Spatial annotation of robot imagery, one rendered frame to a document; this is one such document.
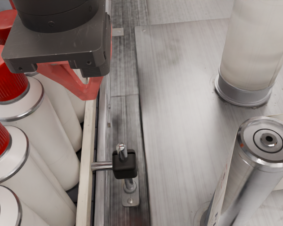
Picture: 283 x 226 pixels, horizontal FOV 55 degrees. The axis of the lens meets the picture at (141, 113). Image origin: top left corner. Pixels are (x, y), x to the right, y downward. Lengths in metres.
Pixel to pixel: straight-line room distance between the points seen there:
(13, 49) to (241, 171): 0.17
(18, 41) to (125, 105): 0.33
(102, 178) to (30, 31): 0.23
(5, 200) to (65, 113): 0.16
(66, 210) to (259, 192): 0.20
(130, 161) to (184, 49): 0.27
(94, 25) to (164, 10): 0.55
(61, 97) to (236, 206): 0.21
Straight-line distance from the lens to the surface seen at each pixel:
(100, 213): 0.36
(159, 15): 0.72
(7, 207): 0.20
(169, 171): 0.37
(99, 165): 0.35
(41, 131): 0.27
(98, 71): 0.19
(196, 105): 0.44
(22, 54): 0.19
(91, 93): 0.27
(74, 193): 0.38
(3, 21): 0.28
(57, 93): 0.31
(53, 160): 0.31
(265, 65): 0.40
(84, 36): 0.19
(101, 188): 0.37
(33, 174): 0.24
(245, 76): 0.41
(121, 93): 0.53
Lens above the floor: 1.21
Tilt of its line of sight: 51 degrees down
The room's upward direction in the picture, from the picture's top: 5 degrees counter-clockwise
